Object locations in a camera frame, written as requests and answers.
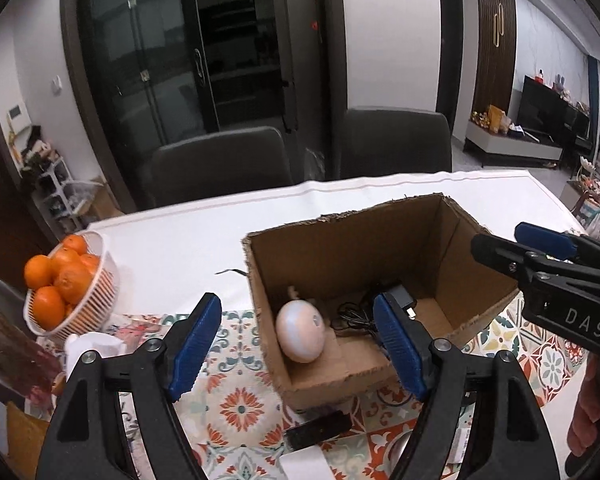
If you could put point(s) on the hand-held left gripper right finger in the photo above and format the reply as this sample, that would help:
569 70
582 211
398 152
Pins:
400 345

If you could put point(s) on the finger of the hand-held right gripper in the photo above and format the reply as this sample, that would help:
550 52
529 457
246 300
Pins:
542 238
500 255

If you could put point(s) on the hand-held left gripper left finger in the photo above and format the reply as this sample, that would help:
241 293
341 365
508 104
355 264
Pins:
195 345

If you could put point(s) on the brown cardboard box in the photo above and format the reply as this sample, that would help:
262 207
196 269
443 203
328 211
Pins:
430 240

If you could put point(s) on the person's right hand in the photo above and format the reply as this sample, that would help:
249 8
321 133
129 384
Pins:
587 405

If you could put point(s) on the black power adapter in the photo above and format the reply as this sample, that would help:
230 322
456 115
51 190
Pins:
407 300

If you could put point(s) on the colourful patterned table mat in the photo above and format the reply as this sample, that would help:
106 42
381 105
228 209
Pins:
240 405

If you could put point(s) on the thin black strip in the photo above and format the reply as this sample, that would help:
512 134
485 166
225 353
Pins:
230 271

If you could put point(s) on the white television stand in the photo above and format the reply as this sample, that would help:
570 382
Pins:
510 147

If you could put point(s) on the white plastic bottle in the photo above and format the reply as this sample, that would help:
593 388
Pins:
95 342

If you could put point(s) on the white egg-shaped device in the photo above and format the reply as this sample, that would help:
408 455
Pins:
297 332

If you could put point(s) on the white slatted basket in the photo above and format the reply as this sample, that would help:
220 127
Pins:
100 300

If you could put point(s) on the small black box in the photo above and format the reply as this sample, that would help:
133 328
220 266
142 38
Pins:
317 430

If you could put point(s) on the yellow paper bag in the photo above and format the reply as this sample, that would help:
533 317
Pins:
495 119

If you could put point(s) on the black television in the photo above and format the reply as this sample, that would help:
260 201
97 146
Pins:
545 105

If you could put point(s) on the pile of oranges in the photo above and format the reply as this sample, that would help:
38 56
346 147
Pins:
72 280

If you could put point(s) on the dark grey chair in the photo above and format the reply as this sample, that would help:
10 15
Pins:
395 145
220 170

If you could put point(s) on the white card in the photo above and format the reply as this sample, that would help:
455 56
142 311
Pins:
305 465

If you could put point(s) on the blue curtain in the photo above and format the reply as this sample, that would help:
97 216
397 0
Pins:
595 90

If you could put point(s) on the dark red packet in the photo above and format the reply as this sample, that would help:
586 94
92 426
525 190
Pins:
10 355

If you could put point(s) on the mustard yellow packet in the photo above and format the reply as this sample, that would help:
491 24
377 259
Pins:
25 440

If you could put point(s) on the white storage rack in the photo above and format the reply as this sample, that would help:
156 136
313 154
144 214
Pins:
62 195

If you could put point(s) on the white intercom panel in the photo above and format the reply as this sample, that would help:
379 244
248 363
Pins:
19 117

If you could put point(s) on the dark glass sliding door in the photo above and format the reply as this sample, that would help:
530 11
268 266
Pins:
145 60

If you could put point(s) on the white wall switch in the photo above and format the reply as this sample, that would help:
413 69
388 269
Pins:
56 85

